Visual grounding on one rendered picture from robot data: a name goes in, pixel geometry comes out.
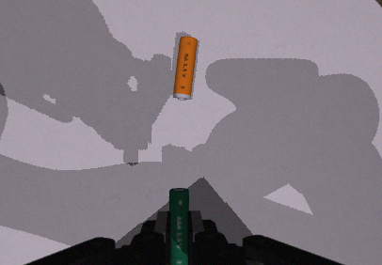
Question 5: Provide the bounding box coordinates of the orange battery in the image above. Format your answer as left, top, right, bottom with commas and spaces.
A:
173, 37, 198, 101

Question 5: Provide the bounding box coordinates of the green aaa battery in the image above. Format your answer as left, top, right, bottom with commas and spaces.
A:
169, 188, 189, 265

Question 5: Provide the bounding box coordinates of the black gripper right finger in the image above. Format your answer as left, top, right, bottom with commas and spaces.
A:
188, 210, 343, 265

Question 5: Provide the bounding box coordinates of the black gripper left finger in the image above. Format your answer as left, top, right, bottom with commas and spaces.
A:
24, 211, 170, 265

